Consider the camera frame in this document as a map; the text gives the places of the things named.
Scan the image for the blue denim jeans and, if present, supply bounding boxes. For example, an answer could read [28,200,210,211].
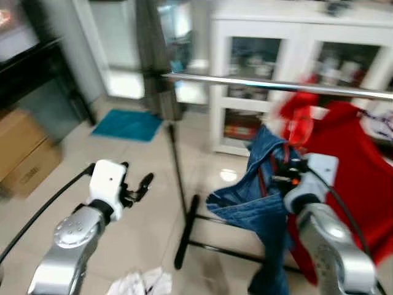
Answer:
[206,126,303,295]

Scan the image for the teal floor mat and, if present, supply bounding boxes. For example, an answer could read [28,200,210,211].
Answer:
[91,109,163,143]

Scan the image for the bright red shirt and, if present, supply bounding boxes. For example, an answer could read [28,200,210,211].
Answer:
[286,98,393,286]

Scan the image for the small printed cardboard box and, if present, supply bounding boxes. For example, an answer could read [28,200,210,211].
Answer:
[0,138,62,199]

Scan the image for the white crumpled cloth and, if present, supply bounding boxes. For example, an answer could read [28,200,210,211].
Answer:
[107,267,174,295]

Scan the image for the grey box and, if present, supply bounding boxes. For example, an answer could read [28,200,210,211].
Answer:
[15,80,84,145]

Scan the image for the chrome clothes rack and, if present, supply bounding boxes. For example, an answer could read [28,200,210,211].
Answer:
[161,71,393,274]

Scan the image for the white purple garment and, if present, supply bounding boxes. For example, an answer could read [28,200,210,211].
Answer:
[362,111,393,140]

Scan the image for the grey curtain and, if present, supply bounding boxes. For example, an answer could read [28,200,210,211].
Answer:
[136,0,184,121]

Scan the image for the black table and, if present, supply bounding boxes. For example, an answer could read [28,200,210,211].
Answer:
[0,37,96,127]

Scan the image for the white glass-door cabinet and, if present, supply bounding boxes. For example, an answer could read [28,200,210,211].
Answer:
[209,0,393,157]

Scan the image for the white appliance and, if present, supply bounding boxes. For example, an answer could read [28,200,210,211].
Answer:
[0,0,42,63]

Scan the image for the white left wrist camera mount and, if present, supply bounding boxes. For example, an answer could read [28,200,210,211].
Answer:
[89,160,128,207]

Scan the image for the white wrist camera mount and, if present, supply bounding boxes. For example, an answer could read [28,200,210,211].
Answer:
[89,160,128,207]
[284,154,340,213]

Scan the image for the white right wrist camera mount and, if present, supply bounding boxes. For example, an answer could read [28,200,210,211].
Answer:
[284,154,340,213]

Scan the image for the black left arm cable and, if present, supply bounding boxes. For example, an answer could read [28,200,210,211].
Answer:
[0,163,96,266]

